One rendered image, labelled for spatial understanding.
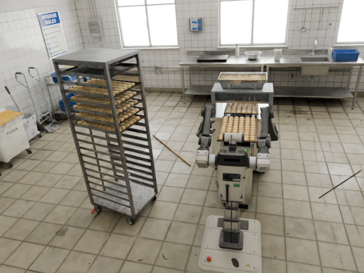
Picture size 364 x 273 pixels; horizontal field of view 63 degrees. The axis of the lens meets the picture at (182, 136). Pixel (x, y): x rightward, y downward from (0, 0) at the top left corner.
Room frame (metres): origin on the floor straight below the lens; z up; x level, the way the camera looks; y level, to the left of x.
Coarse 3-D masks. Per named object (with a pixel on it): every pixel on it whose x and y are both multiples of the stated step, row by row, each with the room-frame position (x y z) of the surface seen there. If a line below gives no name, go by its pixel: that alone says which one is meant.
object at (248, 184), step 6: (228, 144) 2.66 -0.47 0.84; (240, 144) 2.64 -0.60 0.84; (246, 144) 2.63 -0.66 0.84; (252, 150) 2.57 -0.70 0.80; (252, 156) 2.57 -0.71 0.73; (252, 174) 2.60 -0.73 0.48; (246, 180) 2.58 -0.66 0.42; (246, 186) 2.58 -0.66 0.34; (246, 192) 2.58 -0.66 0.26; (246, 198) 2.58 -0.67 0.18; (240, 204) 2.62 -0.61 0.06; (246, 204) 2.58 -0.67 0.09
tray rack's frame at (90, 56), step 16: (96, 48) 3.10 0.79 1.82; (96, 64) 2.50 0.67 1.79; (64, 96) 2.76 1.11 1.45; (80, 160) 2.76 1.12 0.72; (96, 160) 2.96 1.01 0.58; (112, 160) 3.15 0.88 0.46; (112, 192) 2.91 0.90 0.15; (144, 192) 2.86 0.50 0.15; (112, 208) 2.62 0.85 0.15; (128, 208) 2.60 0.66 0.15
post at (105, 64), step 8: (104, 64) 2.45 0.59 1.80; (104, 72) 2.46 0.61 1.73; (112, 96) 2.46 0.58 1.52; (112, 104) 2.45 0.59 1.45; (112, 112) 2.46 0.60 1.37; (120, 136) 2.47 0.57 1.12; (120, 144) 2.45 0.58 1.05; (120, 152) 2.46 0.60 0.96; (128, 184) 2.46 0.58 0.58; (128, 192) 2.45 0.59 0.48
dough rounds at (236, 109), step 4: (236, 104) 3.53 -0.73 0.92; (240, 104) 3.52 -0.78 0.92; (252, 104) 3.53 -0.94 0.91; (256, 104) 3.52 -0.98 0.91; (228, 108) 3.41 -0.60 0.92; (232, 108) 3.42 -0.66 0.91; (236, 108) 3.44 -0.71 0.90; (240, 108) 3.40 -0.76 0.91; (244, 108) 3.38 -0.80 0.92; (248, 108) 3.37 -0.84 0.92; (252, 108) 3.36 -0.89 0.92; (256, 108) 3.39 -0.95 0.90; (228, 112) 3.31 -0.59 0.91; (232, 112) 3.30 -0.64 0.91; (236, 112) 3.32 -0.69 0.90; (240, 112) 3.31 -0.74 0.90; (244, 112) 3.27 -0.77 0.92; (248, 112) 3.25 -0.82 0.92; (252, 112) 3.24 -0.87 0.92; (256, 112) 3.27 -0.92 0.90
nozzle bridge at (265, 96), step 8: (216, 88) 3.45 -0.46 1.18; (264, 88) 3.32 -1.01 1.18; (272, 88) 3.30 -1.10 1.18; (216, 96) 3.44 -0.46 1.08; (224, 96) 3.41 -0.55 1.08; (232, 96) 3.38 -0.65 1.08; (240, 96) 3.36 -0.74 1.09; (248, 96) 3.34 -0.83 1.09; (256, 96) 3.31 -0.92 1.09; (264, 96) 3.29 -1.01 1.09; (272, 96) 3.18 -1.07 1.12; (216, 104) 3.53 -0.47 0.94; (272, 104) 3.18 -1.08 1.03
